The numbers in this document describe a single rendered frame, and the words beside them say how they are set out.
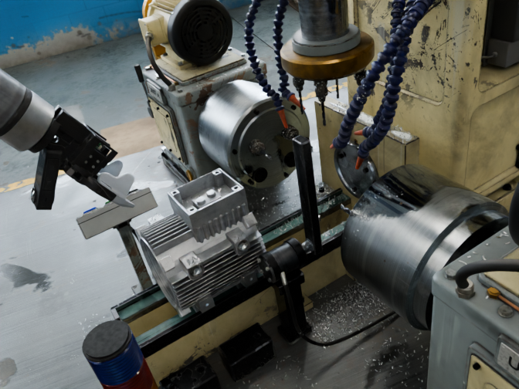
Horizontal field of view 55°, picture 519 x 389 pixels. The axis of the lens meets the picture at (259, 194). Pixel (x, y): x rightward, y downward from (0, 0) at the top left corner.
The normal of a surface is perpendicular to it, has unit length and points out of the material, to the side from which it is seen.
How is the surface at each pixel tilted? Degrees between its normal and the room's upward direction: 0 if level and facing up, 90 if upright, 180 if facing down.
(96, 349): 0
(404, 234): 40
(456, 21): 90
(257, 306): 90
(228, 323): 90
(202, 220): 90
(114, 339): 0
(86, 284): 0
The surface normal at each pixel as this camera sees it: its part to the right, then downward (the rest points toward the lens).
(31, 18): 0.33, 0.51
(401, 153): -0.84, 0.41
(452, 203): -0.18, -0.79
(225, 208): 0.54, 0.42
